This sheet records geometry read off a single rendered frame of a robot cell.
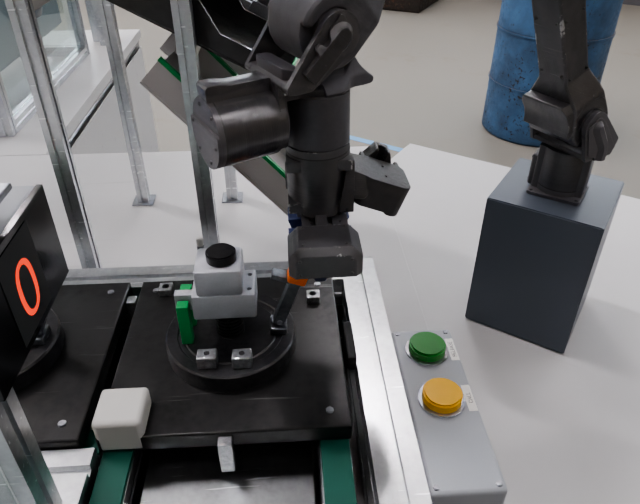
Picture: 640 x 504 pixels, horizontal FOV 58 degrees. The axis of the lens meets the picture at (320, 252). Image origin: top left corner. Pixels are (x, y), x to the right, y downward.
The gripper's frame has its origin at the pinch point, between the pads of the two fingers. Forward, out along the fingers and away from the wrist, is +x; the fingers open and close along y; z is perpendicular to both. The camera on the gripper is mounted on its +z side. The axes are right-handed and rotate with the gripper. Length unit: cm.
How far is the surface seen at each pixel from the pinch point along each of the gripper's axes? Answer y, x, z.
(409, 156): 69, 24, 24
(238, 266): -1.5, 0.1, -8.1
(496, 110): 273, 97, 120
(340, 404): -9.5, 11.8, 1.2
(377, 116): 308, 112, 56
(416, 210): 45, 24, 21
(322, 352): -2.2, 11.8, -0.1
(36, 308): -18.8, -10.1, -18.7
